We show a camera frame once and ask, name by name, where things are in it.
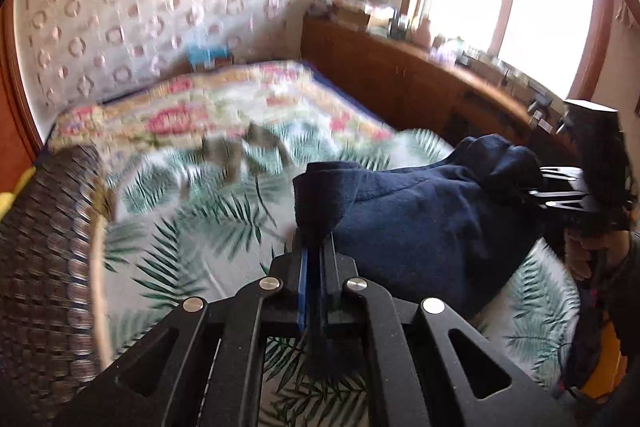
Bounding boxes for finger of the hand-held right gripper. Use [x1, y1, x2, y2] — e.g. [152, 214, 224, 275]
[520, 164, 597, 214]

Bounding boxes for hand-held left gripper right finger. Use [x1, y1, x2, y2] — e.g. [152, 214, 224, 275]
[320, 237, 578, 427]

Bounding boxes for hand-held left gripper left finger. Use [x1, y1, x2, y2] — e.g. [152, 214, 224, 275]
[52, 229, 310, 427]

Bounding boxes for navy printed t-shirt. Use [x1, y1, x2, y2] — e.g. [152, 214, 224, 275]
[292, 134, 551, 378]

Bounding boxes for person's right hand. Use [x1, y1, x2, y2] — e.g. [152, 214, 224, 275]
[565, 229, 626, 282]

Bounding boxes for black clamp stands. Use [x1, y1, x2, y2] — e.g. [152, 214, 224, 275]
[527, 94, 571, 132]

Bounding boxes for leaf print bedsheet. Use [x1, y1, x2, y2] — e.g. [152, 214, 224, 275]
[90, 127, 581, 427]

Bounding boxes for wooden framed window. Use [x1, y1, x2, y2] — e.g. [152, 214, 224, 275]
[400, 0, 616, 100]

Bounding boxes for long wooden cabinet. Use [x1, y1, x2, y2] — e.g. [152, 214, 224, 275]
[300, 17, 581, 158]

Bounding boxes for floral blanket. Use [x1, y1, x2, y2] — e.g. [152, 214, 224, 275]
[50, 59, 401, 168]

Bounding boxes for cardboard box by bed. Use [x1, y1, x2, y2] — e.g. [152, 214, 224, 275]
[189, 56, 236, 72]

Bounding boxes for yellow plush toy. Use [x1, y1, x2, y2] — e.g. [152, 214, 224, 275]
[0, 167, 36, 220]

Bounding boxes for wooden louvered wardrobe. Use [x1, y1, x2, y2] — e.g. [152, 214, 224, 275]
[0, 2, 43, 158]

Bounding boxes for dark ring-patterned pillow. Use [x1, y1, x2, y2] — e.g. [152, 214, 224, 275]
[0, 144, 113, 427]

